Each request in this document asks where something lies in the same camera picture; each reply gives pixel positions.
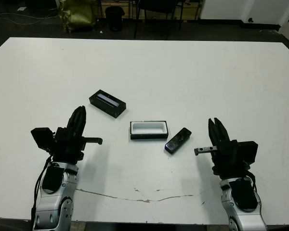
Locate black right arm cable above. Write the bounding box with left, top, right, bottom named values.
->
left=245, top=168, right=260, bottom=194

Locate black waste bin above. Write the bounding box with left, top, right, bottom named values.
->
left=105, top=6, right=125, bottom=32

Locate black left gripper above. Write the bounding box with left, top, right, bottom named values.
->
left=49, top=105, right=103, bottom=167

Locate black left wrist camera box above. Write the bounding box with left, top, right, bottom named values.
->
left=30, top=127, right=55, bottom=153

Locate black slim camera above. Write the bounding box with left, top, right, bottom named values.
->
left=164, top=127, right=192, bottom=154

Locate black box lid with print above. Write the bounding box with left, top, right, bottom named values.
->
left=89, top=90, right=127, bottom=119

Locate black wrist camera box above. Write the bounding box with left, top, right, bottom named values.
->
left=30, top=127, right=55, bottom=153
left=236, top=141, right=259, bottom=167

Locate black chair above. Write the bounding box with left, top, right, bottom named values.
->
left=134, top=0, right=184, bottom=39

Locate black box with white insert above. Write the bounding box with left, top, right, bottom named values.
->
left=129, top=119, right=170, bottom=141

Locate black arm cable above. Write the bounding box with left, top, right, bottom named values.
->
left=31, top=155, right=52, bottom=218
left=245, top=168, right=260, bottom=194

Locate white floor cable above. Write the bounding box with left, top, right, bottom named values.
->
left=0, top=7, right=61, bottom=25

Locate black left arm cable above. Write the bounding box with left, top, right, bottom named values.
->
left=31, top=155, right=52, bottom=218

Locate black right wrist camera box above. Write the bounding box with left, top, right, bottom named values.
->
left=236, top=141, right=259, bottom=167

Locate yellow-green bag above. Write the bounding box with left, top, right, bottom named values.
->
left=57, top=0, right=97, bottom=33

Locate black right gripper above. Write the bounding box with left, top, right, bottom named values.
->
left=194, top=117, right=252, bottom=180

